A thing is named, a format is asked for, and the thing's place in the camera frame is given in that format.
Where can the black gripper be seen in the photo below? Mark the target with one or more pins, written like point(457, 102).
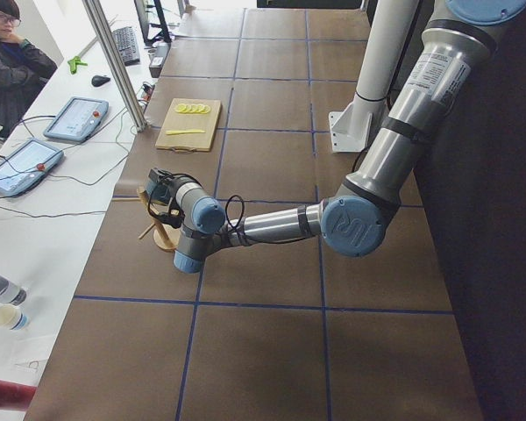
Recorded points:
point(161, 196)

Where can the teal mug yellow inside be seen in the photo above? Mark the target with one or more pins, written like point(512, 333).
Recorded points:
point(154, 188)

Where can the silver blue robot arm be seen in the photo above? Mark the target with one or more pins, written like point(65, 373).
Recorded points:
point(459, 36)

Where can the wooden cup storage rack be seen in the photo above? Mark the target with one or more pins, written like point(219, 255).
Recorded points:
point(165, 237)

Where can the white paper cup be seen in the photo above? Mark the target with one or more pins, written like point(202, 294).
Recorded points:
point(12, 318)

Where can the yellow plastic knife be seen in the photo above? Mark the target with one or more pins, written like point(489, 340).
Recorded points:
point(182, 132)

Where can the wooden cutting board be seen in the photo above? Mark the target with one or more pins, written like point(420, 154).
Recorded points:
point(181, 121)

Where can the far teach pendant tablet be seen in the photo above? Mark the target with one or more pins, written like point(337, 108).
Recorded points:
point(77, 120)

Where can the teach pendant tablet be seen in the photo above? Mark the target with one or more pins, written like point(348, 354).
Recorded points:
point(77, 120)
point(27, 166)

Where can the black grey power box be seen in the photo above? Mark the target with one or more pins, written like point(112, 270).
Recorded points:
point(157, 55)

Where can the black computer mouse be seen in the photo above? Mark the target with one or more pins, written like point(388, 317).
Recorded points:
point(99, 80)

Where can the near teach pendant tablet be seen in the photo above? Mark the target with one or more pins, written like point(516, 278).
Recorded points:
point(27, 166)

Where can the green clamp tool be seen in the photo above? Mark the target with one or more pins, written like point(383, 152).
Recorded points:
point(75, 63)

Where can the black keyboard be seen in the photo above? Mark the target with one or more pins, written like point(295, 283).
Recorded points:
point(126, 43)

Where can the black monitor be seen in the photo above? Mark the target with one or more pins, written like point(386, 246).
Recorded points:
point(152, 22)

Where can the clear water bottle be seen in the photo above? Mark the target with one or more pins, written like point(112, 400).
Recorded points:
point(11, 293)

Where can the white pillar with base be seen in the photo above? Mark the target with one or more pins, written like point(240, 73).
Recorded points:
point(356, 126)

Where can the seated person dark jacket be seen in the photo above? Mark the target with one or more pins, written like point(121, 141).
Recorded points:
point(24, 70)

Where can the red object at edge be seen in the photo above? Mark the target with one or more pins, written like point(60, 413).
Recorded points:
point(16, 396)

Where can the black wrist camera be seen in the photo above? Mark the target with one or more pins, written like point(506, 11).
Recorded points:
point(176, 217)

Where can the aluminium frame post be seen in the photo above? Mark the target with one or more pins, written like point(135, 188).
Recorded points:
point(104, 36)

